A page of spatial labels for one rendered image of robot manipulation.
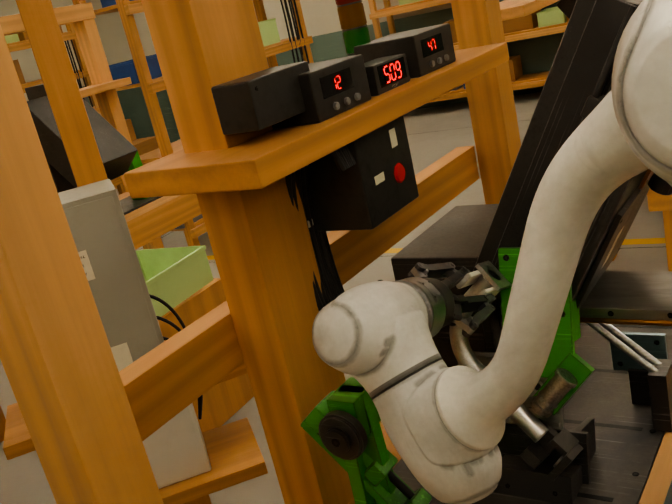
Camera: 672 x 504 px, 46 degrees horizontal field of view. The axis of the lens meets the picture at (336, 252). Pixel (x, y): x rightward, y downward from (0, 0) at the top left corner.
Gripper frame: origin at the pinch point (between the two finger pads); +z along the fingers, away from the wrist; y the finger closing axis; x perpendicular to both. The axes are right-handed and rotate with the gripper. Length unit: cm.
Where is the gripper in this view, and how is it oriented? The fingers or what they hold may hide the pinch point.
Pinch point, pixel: (479, 286)
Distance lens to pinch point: 128.6
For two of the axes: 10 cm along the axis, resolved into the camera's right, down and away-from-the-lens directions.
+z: 5.6, -1.1, 8.2
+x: -5.4, 7.0, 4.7
